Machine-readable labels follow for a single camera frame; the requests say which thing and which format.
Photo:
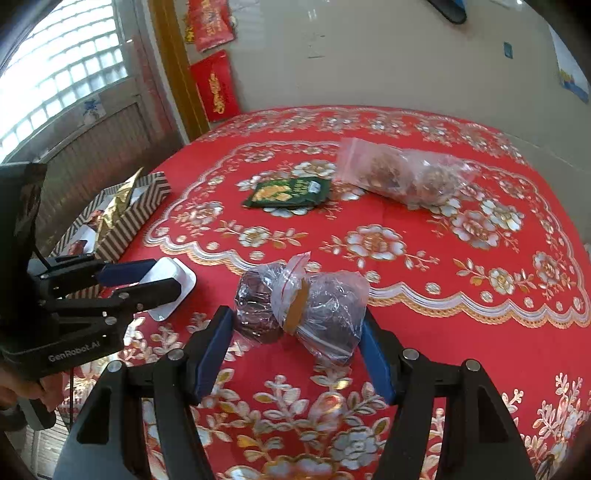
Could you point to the small blue wall sticker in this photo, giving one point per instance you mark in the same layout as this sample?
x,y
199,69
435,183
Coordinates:
x,y
508,49

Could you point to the red paper wall decoration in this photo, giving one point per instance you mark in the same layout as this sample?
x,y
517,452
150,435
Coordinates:
x,y
210,25
217,83

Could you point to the clear bag of dark dates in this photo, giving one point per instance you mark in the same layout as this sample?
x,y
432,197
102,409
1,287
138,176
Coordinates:
x,y
332,304

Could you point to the small dark red candy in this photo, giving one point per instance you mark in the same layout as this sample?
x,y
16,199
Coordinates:
x,y
96,220

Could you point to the person's left hand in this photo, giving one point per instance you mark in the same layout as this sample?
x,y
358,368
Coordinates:
x,y
32,391

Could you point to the red floral tablecloth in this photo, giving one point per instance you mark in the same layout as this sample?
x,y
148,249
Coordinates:
x,y
415,277

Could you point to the green cracker packet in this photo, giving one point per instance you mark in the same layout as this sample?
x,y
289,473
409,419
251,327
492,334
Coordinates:
x,y
286,191

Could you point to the striped cardboard box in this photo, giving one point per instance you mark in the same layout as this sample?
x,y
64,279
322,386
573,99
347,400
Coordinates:
x,y
138,207

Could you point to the wooden door frame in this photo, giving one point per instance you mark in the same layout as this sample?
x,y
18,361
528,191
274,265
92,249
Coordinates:
x,y
175,69

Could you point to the white and blue wall poster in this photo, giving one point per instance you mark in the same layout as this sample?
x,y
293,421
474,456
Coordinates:
x,y
572,74

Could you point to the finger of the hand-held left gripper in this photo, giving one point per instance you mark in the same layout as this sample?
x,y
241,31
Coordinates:
x,y
152,293
124,273

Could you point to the window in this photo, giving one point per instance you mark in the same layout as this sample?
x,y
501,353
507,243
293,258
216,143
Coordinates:
x,y
69,69

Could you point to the gold foil wrapper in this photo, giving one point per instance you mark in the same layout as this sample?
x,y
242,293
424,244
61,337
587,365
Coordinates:
x,y
115,207

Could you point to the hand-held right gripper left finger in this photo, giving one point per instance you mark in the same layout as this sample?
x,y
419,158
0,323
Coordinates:
x,y
212,355

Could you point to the clear zip bag of nuts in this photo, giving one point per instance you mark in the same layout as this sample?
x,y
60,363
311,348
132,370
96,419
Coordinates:
x,y
406,173

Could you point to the white plastic container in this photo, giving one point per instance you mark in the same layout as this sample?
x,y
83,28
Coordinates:
x,y
178,277

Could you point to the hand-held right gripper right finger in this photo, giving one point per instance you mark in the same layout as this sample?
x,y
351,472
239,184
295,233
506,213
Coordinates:
x,y
376,364

